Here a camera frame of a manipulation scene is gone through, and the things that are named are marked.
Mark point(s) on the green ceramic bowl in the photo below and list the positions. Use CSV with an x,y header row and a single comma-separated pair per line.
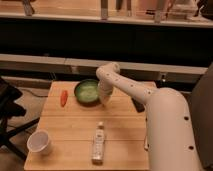
x,y
86,91

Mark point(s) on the orange carrot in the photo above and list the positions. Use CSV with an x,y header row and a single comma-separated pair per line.
x,y
63,98

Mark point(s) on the clear plastic bottle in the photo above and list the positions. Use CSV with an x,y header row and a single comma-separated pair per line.
x,y
98,144

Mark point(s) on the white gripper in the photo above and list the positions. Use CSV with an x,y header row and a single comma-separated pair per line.
x,y
105,91

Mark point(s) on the black chair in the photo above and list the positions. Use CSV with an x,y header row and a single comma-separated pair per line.
x,y
9,109

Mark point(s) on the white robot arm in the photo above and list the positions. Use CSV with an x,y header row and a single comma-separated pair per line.
x,y
171,142

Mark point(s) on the grey chair back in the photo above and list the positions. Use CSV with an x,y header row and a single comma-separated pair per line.
x,y
202,118

